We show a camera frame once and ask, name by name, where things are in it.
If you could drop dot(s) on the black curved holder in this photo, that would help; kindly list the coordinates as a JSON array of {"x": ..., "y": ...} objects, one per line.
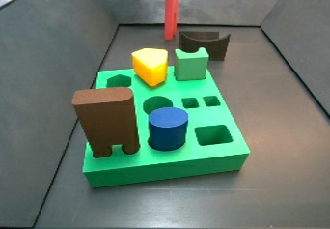
[{"x": 191, "y": 40}]

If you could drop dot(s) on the red double-square block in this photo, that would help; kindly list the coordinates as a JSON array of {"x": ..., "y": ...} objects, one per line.
[{"x": 169, "y": 18}]

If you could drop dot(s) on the brown double-round block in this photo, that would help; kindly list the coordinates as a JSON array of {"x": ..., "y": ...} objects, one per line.
[{"x": 105, "y": 112}]

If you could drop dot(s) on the yellow rounded wedge block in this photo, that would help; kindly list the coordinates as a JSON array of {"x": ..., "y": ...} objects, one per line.
[{"x": 149, "y": 65}]

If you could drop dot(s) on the blue cylinder block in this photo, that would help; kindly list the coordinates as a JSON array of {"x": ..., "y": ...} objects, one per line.
[{"x": 167, "y": 125}]

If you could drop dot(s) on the green notched block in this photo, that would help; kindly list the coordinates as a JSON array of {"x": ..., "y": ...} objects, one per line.
[{"x": 189, "y": 64}]

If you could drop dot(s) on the green shape-sorter board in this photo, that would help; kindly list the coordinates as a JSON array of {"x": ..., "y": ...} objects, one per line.
[{"x": 214, "y": 148}]

